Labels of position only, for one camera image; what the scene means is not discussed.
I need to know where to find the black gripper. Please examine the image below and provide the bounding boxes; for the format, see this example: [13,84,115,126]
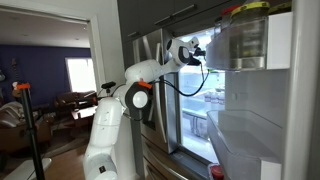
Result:
[191,47,206,65]

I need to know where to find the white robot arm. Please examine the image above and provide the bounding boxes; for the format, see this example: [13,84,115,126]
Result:
[83,37,199,180]

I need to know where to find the stainless steel left fridge door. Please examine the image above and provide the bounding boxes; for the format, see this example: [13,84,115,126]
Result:
[133,29,177,154]

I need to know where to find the white open fridge door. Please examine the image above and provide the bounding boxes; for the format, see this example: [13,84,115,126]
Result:
[205,0,320,180]

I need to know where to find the water bottles on shelf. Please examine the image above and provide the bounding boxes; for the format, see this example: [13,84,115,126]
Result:
[204,88,225,110]

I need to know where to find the upper clear door bin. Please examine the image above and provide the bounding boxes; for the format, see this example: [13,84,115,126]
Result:
[206,18,268,71]

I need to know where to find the clear door bin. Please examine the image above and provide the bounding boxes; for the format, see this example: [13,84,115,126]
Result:
[207,110,282,180]
[206,18,268,71]

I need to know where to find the red lid top jar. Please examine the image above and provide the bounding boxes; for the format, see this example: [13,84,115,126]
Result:
[221,5,238,19]

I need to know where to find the red lid jar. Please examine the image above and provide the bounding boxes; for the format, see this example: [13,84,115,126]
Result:
[221,5,238,19]
[210,165,224,180]

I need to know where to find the yellow lid glass jar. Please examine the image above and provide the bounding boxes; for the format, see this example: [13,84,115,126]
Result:
[230,1,270,70]

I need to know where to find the dark upper cabinet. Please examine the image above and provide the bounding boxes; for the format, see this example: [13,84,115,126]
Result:
[117,0,245,42]

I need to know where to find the lower clear door bin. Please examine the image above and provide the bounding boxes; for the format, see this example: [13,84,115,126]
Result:
[207,110,282,180]

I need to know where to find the bright window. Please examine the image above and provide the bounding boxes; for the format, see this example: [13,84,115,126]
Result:
[65,58,96,92]

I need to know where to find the brown sofa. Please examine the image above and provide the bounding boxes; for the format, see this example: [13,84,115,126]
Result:
[54,91,97,108]

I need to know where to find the black tripod orange clamp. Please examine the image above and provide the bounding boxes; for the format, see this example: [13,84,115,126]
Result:
[17,83,45,180]

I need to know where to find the white board on floor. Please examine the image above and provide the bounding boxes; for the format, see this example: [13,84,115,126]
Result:
[3,160,36,180]

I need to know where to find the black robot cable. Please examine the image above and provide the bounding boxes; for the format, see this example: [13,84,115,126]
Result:
[149,63,211,98]

